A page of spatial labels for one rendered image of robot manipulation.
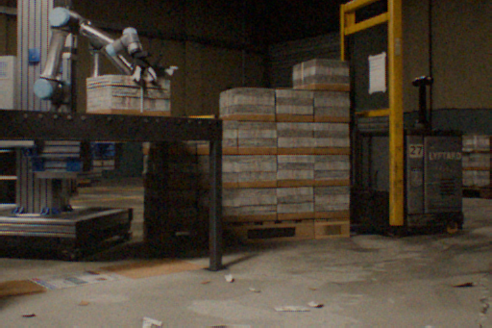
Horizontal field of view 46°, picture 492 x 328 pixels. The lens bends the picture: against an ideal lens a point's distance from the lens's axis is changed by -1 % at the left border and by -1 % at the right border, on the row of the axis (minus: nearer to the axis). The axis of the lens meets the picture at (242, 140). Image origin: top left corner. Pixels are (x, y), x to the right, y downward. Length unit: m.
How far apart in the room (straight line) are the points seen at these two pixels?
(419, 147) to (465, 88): 5.96
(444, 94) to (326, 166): 6.51
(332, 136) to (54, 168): 1.95
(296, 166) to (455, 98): 6.59
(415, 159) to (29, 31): 2.83
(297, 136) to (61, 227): 1.73
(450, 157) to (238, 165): 1.65
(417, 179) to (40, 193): 2.64
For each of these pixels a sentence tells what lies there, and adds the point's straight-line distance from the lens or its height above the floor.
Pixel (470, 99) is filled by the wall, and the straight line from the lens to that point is 10.39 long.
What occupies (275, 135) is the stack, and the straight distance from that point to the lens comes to 4.13.
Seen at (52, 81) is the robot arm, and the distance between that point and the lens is 3.56.
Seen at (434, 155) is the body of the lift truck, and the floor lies 0.60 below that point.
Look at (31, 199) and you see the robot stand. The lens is 3.97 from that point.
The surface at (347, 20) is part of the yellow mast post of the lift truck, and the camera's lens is 5.14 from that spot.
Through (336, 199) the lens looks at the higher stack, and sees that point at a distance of 4.36.
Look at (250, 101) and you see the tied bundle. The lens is 4.07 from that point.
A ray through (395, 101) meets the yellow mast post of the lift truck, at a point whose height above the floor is 0.98.
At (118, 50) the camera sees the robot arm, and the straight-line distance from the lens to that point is 3.39.
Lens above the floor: 0.63
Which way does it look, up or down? 1 degrees up
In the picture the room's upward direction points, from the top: straight up
